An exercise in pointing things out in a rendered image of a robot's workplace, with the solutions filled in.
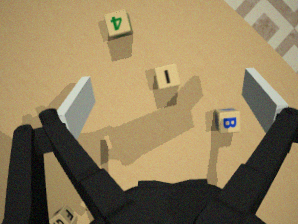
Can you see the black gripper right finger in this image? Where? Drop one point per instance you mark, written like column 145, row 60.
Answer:
column 252, row 180

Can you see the tan flat mat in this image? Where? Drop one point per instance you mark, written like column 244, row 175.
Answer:
column 60, row 192

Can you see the tan letter block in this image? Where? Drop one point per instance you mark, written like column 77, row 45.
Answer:
column 227, row 120
column 167, row 76
column 64, row 215
column 118, row 24

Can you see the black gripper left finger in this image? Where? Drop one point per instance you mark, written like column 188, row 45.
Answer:
column 26, row 197

